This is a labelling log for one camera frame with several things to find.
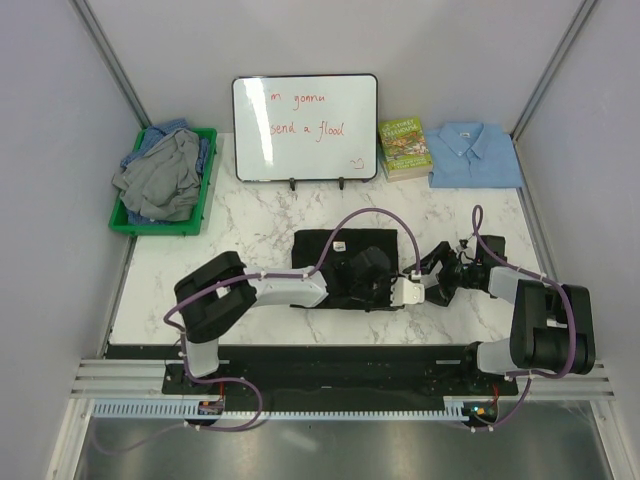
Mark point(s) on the green treehouse book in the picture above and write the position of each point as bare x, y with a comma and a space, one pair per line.
402, 149

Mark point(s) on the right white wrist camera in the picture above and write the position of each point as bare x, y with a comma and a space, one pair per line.
463, 247

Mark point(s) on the folded light blue shirt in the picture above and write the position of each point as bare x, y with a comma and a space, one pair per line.
472, 155

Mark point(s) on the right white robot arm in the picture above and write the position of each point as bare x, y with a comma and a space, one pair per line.
549, 325

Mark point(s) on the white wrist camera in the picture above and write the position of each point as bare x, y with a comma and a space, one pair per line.
405, 291
463, 247

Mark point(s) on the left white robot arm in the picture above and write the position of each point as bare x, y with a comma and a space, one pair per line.
213, 298

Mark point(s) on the black long sleeve shirt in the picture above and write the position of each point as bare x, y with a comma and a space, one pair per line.
345, 250

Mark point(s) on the blue checked shirt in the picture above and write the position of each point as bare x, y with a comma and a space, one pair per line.
152, 136

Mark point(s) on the white whiteboard with red writing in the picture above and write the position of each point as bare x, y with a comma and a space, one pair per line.
305, 128

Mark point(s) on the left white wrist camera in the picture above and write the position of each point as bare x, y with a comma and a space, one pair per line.
405, 291

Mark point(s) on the grey crumpled shirt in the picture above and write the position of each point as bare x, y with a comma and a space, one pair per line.
163, 184

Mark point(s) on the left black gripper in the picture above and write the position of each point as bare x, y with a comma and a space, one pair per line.
385, 304

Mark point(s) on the green plastic bin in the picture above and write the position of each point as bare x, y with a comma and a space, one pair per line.
192, 227

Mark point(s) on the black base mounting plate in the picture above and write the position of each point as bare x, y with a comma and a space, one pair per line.
345, 375

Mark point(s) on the light blue cable duct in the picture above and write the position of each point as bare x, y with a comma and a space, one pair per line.
191, 408

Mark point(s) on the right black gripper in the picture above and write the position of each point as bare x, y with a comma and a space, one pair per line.
441, 294

